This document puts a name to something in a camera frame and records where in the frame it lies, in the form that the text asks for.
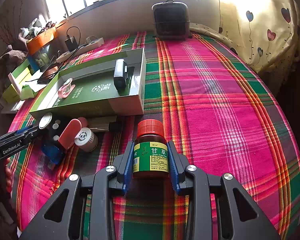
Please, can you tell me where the yellow green box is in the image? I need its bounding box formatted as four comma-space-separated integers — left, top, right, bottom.
2, 67, 32, 103

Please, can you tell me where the brown fabric bag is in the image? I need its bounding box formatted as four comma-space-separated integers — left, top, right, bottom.
0, 45, 27, 80

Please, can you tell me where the black smartphone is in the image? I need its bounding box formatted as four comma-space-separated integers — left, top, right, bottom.
37, 66, 59, 85

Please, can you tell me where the black rectangular remote device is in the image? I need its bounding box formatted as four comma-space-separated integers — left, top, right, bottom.
113, 59, 128, 91

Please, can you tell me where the green cardboard box tray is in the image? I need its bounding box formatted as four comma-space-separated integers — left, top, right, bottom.
30, 48, 146, 119

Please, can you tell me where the white tube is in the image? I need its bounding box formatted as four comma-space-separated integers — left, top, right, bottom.
8, 73, 22, 95

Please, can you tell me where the plaid pink green blanket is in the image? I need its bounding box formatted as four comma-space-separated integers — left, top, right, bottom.
11, 32, 300, 239

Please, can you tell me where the black grey portable heater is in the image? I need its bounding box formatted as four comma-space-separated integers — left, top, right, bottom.
152, 0, 190, 40

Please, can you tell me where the blue USB voltage tester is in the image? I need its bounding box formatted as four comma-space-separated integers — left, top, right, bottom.
41, 142, 64, 170

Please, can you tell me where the black charger plug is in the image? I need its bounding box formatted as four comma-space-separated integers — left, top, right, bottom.
65, 36, 78, 52

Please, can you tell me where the black charger cable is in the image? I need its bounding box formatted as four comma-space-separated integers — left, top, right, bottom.
25, 26, 89, 83

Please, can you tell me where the heart pattern curtain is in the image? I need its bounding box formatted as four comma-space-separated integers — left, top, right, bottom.
190, 0, 300, 94

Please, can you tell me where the brown medicine bottle red cap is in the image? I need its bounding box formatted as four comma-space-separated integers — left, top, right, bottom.
133, 119, 169, 179

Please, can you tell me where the pink nail clipper case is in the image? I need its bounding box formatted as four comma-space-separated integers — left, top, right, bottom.
58, 78, 76, 99

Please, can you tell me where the white power strip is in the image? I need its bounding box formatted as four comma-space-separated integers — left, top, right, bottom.
56, 38, 104, 63

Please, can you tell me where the orange plastic tray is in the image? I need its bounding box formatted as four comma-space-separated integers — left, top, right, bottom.
26, 27, 58, 55

